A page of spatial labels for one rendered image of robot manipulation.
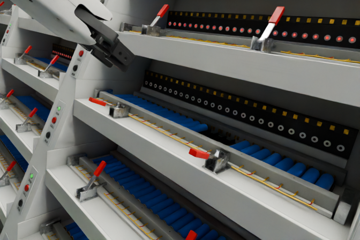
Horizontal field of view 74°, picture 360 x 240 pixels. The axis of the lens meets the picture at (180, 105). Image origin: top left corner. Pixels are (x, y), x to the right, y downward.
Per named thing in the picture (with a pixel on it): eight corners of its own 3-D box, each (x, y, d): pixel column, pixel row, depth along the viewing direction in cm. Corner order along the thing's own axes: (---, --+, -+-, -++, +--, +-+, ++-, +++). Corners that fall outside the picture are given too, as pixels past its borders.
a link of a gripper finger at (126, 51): (115, 27, 30) (146, 58, 35) (101, 25, 32) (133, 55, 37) (101, 48, 29) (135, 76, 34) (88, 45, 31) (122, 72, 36)
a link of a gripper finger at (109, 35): (112, 20, 26) (123, 44, 31) (51, -10, 26) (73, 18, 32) (106, 29, 25) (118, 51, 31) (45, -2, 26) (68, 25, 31)
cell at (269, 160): (280, 164, 43) (266, 174, 38) (270, 160, 44) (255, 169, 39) (283, 155, 42) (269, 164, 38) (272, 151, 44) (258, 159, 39)
